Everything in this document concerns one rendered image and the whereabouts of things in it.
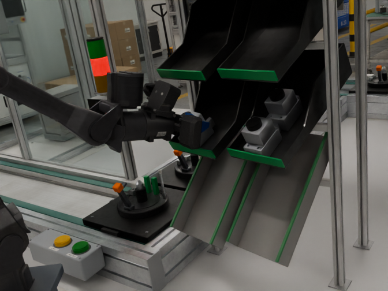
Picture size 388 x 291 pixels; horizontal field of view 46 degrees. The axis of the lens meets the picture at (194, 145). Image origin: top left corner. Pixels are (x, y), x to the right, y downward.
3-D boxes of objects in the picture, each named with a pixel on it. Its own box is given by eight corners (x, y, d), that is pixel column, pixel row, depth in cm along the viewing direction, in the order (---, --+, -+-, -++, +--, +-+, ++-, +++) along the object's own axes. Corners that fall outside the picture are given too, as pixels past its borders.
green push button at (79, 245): (81, 258, 107) (79, 251, 106) (70, 254, 109) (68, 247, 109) (93, 249, 110) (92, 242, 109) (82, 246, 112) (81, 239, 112)
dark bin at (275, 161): (284, 170, 82) (271, 140, 78) (230, 157, 91) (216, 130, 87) (353, 72, 94) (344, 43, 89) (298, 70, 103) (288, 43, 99)
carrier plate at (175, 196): (149, 245, 109) (147, 237, 108) (83, 225, 123) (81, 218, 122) (205, 201, 126) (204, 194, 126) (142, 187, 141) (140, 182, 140)
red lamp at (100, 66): (101, 76, 129) (97, 59, 127) (90, 76, 132) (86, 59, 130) (114, 72, 133) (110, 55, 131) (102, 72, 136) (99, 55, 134)
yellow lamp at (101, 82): (105, 93, 131) (101, 76, 129) (93, 92, 134) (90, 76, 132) (117, 88, 134) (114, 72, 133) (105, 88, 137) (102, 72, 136)
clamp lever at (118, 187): (129, 208, 118) (116, 188, 114) (123, 207, 119) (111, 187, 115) (137, 198, 120) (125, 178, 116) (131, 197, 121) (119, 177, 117)
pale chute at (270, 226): (288, 268, 87) (277, 262, 84) (236, 246, 96) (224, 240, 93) (338, 138, 93) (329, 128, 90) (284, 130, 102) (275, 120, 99)
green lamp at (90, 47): (97, 59, 127) (94, 41, 126) (86, 59, 130) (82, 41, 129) (110, 55, 131) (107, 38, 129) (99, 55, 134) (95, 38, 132)
